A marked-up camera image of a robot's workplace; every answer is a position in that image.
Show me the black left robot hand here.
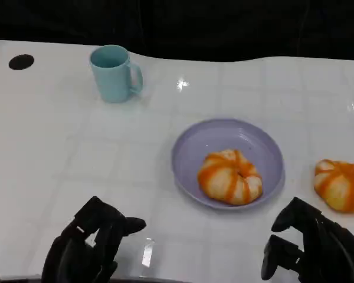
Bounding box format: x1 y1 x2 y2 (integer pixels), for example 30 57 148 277
41 196 148 283

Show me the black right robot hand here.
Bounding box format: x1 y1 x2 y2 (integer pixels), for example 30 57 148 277
261 196 354 283

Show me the orange and white bread roll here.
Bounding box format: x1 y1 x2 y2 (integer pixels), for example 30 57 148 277
197 149 263 206
314 159 354 214

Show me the lilac plate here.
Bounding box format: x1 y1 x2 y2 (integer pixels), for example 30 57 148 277
171 118 285 210

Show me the pale green mug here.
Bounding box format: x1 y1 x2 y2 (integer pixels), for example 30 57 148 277
90 44 144 104

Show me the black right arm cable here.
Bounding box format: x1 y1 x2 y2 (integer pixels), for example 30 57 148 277
323 219 354 283

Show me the black table cable hole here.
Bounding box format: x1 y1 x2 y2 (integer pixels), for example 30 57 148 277
8 54 35 71

